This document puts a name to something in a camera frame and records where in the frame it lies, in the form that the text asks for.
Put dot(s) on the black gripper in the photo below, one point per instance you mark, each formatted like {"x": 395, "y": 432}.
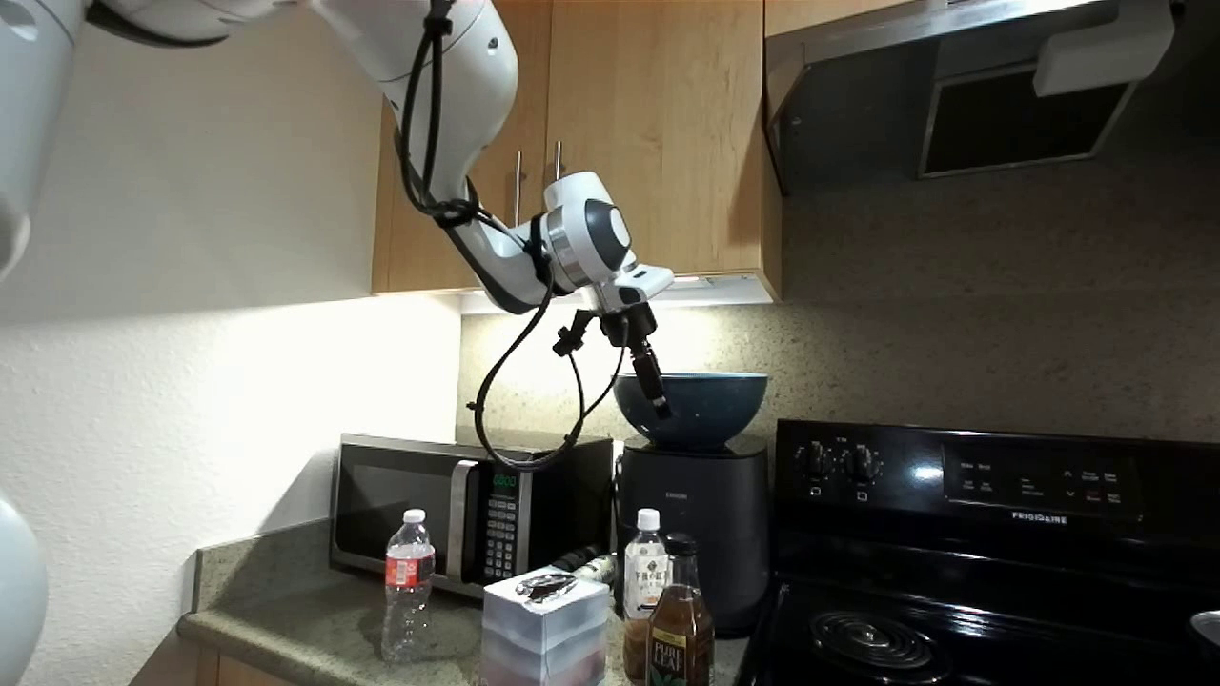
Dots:
{"x": 629, "y": 325}

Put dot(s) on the blue bowl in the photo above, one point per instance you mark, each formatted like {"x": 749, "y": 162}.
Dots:
{"x": 710, "y": 412}

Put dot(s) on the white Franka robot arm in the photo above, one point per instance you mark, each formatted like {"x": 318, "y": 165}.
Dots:
{"x": 444, "y": 79}

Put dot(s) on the black and steel microwave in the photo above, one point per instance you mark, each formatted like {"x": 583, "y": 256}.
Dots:
{"x": 405, "y": 507}

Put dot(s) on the black cylindrical appliance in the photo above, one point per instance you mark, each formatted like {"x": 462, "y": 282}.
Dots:
{"x": 726, "y": 536}

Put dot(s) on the water bottle with white label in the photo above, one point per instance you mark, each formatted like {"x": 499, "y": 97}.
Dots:
{"x": 645, "y": 573}

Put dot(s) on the brown sauce bottle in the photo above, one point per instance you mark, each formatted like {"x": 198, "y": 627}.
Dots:
{"x": 682, "y": 635}

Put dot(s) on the grey tissue box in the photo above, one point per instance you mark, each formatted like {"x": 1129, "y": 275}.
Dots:
{"x": 546, "y": 635}

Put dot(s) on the water bottle with red label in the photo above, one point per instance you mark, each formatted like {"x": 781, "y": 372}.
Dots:
{"x": 411, "y": 586}

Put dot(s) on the steel range hood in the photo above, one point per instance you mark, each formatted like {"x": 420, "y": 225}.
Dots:
{"x": 864, "y": 117}

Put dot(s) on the black electric stove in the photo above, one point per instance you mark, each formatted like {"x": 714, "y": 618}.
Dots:
{"x": 1016, "y": 573}

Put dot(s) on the wooden wall cabinet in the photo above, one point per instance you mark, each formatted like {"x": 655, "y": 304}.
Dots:
{"x": 663, "y": 126}

